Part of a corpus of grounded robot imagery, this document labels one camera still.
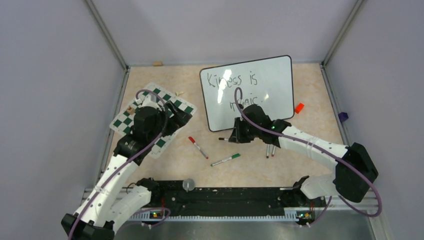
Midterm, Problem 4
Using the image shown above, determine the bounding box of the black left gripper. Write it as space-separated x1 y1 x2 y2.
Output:
148 100 192 142

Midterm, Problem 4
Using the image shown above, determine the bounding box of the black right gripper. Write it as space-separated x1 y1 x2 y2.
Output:
229 116 261 143

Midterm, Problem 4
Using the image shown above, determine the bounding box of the white whiteboard black frame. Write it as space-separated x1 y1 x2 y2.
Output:
199 55 295 132

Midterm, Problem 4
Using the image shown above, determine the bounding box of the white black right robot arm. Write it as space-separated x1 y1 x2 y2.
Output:
228 104 379 206

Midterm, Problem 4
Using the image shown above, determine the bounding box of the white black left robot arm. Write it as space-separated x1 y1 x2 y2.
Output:
61 100 193 240

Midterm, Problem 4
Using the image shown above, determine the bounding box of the red capped marker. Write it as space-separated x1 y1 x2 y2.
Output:
188 136 209 159

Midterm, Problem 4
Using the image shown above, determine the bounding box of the green capped marker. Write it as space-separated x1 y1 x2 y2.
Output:
210 153 241 167

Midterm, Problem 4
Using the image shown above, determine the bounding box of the blue capped marker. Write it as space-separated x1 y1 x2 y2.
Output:
266 144 272 159

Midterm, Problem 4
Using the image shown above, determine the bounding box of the pink capped marker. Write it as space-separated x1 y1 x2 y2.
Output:
271 145 277 157

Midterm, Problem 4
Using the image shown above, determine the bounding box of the brown chess piece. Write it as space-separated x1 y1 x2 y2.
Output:
126 106 134 115

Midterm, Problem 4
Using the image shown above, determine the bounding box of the red block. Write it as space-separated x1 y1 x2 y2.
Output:
294 103 305 114

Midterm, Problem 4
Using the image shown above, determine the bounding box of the small wooden block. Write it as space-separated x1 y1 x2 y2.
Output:
152 61 163 67

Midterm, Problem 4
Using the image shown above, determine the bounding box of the purple block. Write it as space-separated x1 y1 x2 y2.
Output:
338 112 349 123

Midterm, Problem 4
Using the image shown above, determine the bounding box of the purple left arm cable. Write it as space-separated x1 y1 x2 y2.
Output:
67 89 172 240

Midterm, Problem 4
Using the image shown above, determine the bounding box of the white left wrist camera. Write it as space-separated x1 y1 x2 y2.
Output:
135 95 160 109

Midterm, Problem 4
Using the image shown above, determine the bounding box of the aluminium frame rail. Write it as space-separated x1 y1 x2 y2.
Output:
71 187 392 240

